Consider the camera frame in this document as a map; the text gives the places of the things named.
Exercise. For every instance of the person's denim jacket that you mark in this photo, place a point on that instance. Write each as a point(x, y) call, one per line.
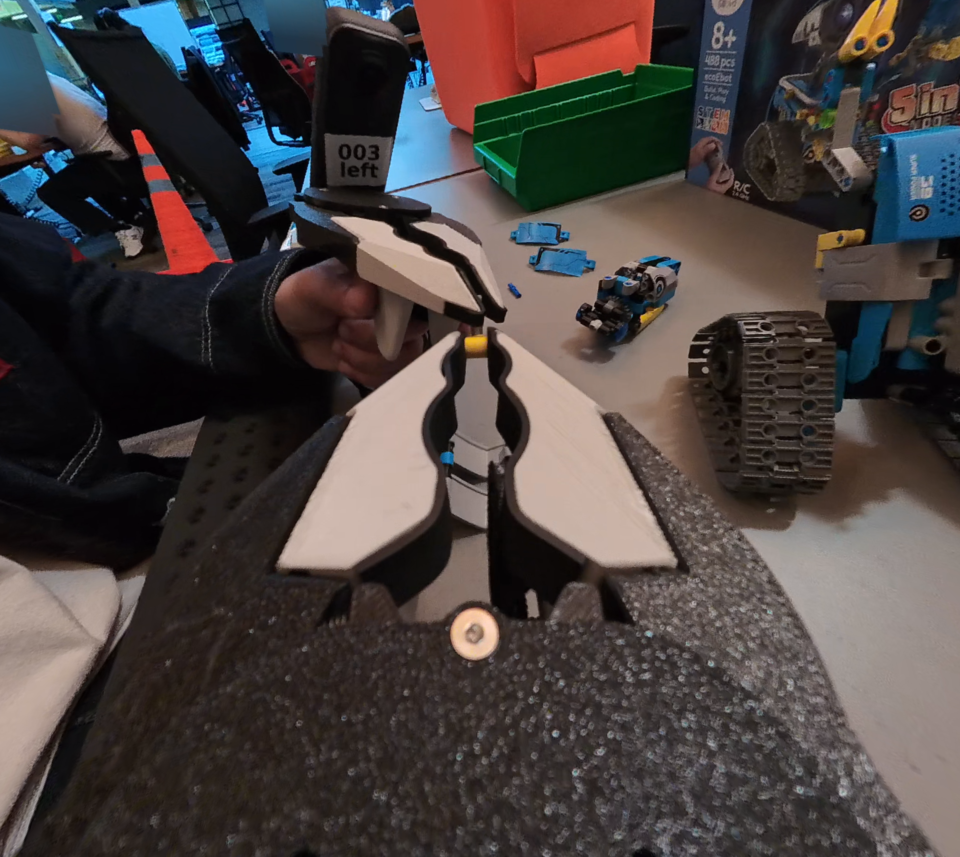
point(60, 497)

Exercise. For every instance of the yellow black small part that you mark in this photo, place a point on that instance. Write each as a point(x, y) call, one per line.
point(476, 344)

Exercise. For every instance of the person's white shirt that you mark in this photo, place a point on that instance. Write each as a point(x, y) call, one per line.
point(45, 662)

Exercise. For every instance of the person's left hand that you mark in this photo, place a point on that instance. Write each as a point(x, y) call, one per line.
point(330, 317)

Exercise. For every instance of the blue tracked toy robot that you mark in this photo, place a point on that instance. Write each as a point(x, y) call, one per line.
point(780, 392)

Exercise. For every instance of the grey desk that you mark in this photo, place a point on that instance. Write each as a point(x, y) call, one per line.
point(600, 385)

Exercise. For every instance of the green plastic bin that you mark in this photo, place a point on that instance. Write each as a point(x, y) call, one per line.
point(585, 137)

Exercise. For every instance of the person's left forearm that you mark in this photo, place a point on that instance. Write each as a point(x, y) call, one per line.
point(150, 332)

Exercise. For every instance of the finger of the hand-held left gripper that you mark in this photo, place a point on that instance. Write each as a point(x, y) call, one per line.
point(468, 257)
point(398, 250)

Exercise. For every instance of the large robot kit box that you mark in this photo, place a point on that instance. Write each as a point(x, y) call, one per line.
point(780, 47)

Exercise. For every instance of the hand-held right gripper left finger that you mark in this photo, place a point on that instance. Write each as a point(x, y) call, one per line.
point(360, 482)

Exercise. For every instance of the black office chair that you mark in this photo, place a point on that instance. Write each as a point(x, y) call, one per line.
point(165, 122)

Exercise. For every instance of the orange traffic cone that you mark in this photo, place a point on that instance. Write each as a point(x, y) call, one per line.
point(173, 212)

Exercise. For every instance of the orange plastic bin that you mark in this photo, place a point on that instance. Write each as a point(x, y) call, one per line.
point(495, 17)

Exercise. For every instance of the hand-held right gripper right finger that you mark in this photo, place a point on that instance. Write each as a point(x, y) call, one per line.
point(593, 482)

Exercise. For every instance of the black perforated mat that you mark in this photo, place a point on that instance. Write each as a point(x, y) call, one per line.
point(240, 497)

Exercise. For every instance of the black blue motor assembly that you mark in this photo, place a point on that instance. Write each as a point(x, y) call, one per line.
point(630, 299)

